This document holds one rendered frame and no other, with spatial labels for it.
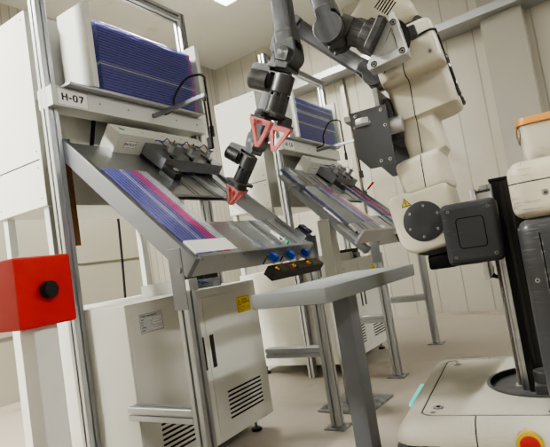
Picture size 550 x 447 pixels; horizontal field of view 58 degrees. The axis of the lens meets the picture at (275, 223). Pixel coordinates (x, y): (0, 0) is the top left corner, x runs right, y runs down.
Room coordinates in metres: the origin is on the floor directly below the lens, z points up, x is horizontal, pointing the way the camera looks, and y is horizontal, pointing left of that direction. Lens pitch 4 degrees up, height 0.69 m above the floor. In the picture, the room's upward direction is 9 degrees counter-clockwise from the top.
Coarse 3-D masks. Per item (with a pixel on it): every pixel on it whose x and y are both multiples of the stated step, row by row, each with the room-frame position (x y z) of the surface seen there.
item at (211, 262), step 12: (216, 252) 1.47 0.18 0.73; (228, 252) 1.50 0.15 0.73; (240, 252) 1.55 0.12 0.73; (252, 252) 1.61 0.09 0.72; (264, 252) 1.68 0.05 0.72; (276, 252) 1.75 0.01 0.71; (204, 264) 1.43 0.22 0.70; (216, 264) 1.49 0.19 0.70; (228, 264) 1.54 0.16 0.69; (240, 264) 1.60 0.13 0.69; (252, 264) 1.67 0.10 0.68; (192, 276) 1.43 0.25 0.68
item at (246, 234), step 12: (216, 228) 1.68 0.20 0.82; (228, 228) 1.72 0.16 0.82; (240, 228) 1.78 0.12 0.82; (252, 228) 1.84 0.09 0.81; (276, 228) 1.96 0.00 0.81; (240, 240) 1.68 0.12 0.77; (252, 240) 1.73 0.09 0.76; (264, 240) 1.79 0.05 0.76; (276, 240) 1.83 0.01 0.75; (300, 240) 1.97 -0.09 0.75
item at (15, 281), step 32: (32, 256) 1.12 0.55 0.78; (64, 256) 1.19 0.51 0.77; (0, 288) 1.11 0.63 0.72; (32, 288) 1.11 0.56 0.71; (64, 288) 1.18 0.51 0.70; (0, 320) 1.12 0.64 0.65; (32, 320) 1.10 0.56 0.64; (64, 320) 1.17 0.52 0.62; (32, 352) 1.13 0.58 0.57; (32, 384) 1.14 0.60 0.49; (64, 384) 1.17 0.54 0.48; (32, 416) 1.15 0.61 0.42; (64, 416) 1.17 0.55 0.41
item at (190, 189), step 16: (80, 144) 1.73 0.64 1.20; (96, 160) 1.68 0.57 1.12; (112, 160) 1.75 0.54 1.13; (128, 160) 1.82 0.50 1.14; (144, 160) 1.90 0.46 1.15; (160, 176) 1.83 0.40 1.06; (192, 176) 2.01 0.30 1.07; (208, 176) 2.11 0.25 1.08; (176, 192) 1.77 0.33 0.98; (192, 192) 1.85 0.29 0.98; (208, 192) 1.94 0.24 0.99; (224, 192) 2.03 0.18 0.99
